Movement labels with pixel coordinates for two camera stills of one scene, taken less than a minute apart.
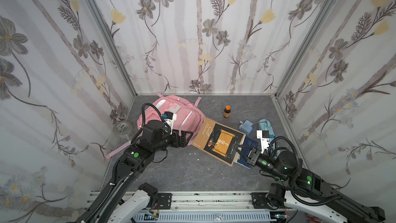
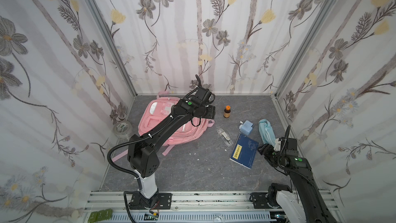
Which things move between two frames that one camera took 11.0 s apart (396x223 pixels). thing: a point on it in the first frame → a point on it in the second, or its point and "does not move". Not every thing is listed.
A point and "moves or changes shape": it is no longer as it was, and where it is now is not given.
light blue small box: x=246 y=127 does not move
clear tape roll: x=122 y=128 does not move
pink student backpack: x=187 y=116 moves or changes shape
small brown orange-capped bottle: x=227 y=112 does not move
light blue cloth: x=263 y=125 does not move
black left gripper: x=180 y=138 → x=202 y=93
